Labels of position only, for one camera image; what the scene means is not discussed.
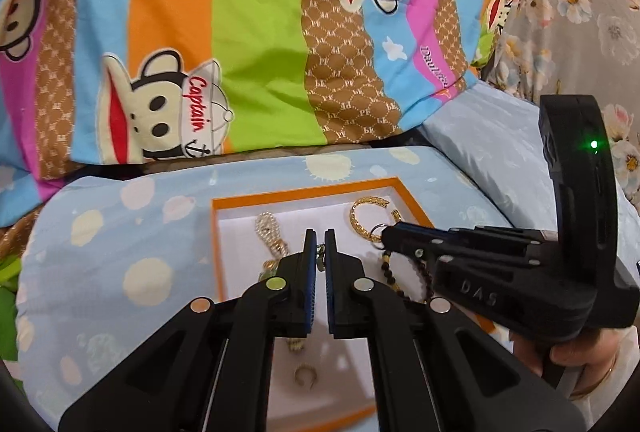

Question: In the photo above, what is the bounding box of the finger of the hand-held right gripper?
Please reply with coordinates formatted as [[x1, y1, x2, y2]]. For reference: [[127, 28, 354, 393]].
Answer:
[[385, 222, 558, 244], [385, 237, 543, 267]]

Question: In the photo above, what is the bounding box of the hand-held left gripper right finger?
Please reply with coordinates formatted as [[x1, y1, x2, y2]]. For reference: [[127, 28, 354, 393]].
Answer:
[[324, 228, 588, 432]]

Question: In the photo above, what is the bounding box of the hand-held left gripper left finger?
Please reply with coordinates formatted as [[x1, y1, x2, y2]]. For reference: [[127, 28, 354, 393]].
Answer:
[[57, 228, 318, 432]]

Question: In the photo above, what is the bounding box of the black bead bracelet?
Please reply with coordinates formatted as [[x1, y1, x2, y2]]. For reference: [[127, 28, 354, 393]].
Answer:
[[381, 251, 431, 304]]

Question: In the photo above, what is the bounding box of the pearl bracelet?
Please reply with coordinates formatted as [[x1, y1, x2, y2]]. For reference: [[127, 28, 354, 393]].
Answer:
[[255, 211, 291, 263]]

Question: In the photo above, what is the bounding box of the gold chain bracelet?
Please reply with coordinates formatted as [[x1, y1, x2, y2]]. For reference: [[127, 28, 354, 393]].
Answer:
[[350, 197, 407, 244]]

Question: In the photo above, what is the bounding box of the orange shallow box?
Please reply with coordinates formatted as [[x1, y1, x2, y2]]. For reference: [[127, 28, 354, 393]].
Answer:
[[210, 177, 496, 419]]

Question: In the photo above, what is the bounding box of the wide gold ring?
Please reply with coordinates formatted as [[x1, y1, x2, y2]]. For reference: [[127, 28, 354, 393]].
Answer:
[[294, 363, 318, 387]]

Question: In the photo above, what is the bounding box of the person's right forearm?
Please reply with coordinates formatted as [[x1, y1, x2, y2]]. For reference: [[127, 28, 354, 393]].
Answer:
[[572, 329, 640, 419]]

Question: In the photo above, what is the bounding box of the person's right hand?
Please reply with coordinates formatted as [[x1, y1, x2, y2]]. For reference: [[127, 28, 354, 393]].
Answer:
[[510, 328, 628, 402]]

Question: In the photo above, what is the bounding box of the plain light blue quilt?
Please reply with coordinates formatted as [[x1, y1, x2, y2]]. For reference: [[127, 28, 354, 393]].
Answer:
[[420, 79, 640, 238]]

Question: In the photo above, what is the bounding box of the thin gold wrist bangle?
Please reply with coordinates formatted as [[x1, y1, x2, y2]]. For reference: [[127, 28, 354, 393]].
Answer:
[[570, 354, 617, 398]]

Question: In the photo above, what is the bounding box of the grey floral cloth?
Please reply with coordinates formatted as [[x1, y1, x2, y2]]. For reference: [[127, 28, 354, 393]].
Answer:
[[470, 0, 640, 218]]

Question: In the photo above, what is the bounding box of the blue planet print sheet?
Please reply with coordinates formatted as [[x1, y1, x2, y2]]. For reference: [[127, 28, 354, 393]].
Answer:
[[15, 144, 516, 432]]

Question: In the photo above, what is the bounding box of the colourful striped cartoon blanket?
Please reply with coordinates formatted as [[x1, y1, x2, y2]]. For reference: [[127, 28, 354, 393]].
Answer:
[[0, 0, 531, 228]]

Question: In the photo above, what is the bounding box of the green round cushion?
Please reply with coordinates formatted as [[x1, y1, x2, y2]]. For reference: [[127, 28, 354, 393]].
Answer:
[[0, 257, 23, 363]]

